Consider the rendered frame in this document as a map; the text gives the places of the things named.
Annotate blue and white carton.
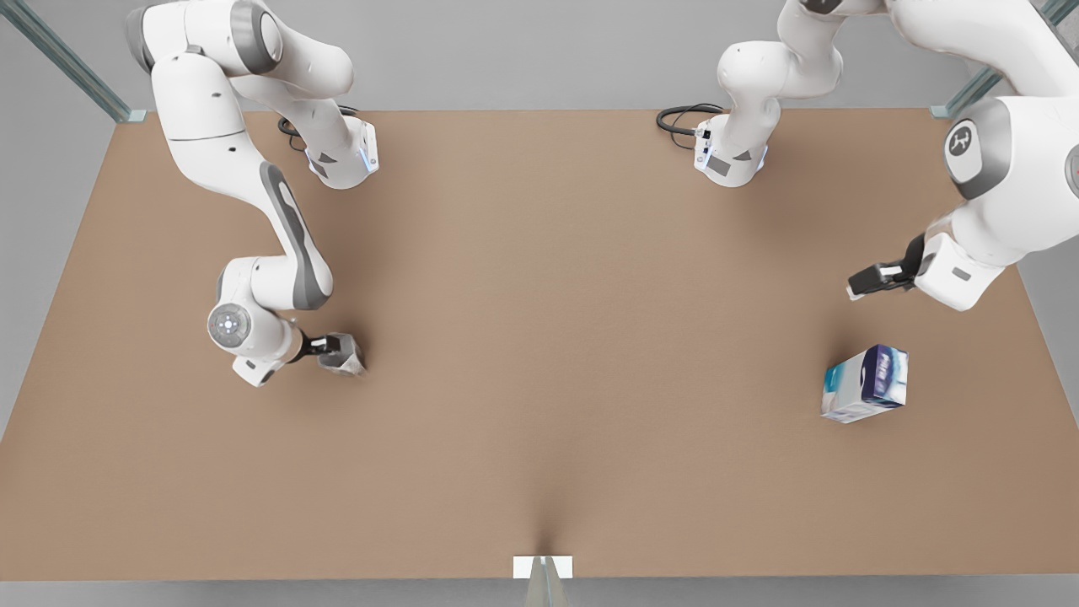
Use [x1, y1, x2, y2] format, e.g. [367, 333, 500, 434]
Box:
[820, 343, 910, 424]

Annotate small grey box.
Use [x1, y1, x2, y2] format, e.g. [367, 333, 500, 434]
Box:
[318, 331, 367, 377]

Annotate silver frame post with white foot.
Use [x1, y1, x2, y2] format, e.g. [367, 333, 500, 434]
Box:
[513, 555, 574, 607]

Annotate black cable loop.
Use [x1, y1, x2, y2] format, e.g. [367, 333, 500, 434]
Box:
[656, 103, 727, 152]
[277, 105, 361, 154]

